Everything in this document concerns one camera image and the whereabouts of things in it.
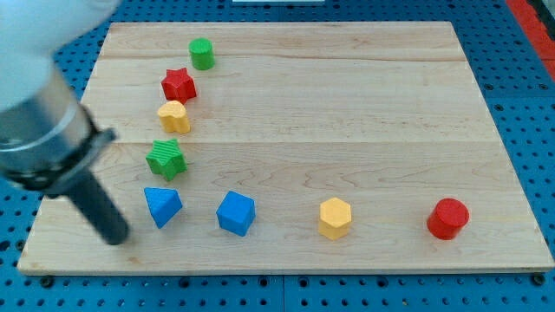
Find red cylinder block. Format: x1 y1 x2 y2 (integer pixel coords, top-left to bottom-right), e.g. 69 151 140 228
427 198 470 240

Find red star block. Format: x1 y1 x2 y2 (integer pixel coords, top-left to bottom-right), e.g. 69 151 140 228
160 68 197 104

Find green cylinder block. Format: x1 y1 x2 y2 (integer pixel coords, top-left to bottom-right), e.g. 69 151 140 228
188 37 215 70

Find yellow heart block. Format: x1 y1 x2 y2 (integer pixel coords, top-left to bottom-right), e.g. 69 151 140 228
157 101 191 133

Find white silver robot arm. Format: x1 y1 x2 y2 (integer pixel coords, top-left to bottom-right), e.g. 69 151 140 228
1 0 121 198

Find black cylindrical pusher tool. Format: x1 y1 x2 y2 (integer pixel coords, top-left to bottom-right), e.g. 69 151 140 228
65 169 129 245

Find yellow hexagon block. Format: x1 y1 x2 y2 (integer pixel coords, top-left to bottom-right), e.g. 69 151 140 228
318 198 352 240

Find wooden board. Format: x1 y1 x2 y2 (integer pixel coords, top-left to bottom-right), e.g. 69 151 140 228
18 22 554 276

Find blue triangle block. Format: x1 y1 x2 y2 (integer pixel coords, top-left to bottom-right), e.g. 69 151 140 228
144 187 183 229

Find blue cube block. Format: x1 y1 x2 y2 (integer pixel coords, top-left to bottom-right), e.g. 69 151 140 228
216 191 256 237

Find green star block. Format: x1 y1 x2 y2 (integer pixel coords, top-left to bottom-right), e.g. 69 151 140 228
146 139 187 181

